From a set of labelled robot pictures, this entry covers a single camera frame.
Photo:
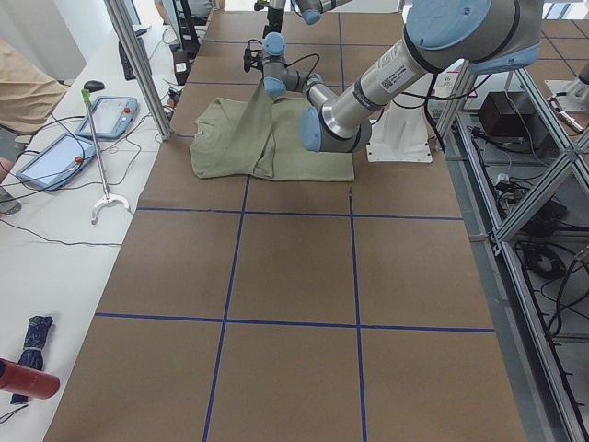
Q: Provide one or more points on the person in beige shirt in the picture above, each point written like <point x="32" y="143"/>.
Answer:
<point x="28" y="96"/>

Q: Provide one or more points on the folded dark blue umbrella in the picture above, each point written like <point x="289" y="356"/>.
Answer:
<point x="34" y="342"/>

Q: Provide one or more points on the black computer mouse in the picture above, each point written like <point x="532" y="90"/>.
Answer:
<point x="94" y="85"/>

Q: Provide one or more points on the red water bottle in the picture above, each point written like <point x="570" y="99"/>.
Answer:
<point x="27" y="381"/>

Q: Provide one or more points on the olive green long-sleeve shirt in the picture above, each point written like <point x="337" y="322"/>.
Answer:
<point x="260" y="137"/>

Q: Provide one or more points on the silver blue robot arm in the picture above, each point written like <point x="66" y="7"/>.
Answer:
<point x="493" y="36"/>
<point x="309" y="10"/>

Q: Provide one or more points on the near teach pendant tablet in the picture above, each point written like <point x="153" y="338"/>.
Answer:
<point x="55" y="165"/>

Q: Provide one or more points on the teach pendant tablet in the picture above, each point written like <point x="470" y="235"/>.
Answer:
<point x="112" y="116"/>
<point x="55" y="165"/>

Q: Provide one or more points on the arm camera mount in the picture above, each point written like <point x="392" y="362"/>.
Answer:
<point x="252" y="58"/>

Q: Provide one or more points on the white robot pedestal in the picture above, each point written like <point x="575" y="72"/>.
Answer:
<point x="415" y="117"/>

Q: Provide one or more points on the far teach pendant tablet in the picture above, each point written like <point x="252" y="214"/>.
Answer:
<point x="112" y="116"/>

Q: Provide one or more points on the aluminium frame post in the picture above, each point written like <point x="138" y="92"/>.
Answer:
<point x="123" y="26"/>

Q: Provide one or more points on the black power box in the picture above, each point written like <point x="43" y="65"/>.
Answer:
<point x="510" y="115"/>

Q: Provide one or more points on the reacher grabber stick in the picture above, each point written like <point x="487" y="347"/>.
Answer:
<point x="108" y="198"/>

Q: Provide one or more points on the grey robot arm at edge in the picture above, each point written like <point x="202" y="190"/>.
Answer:
<point x="569" y="97"/>

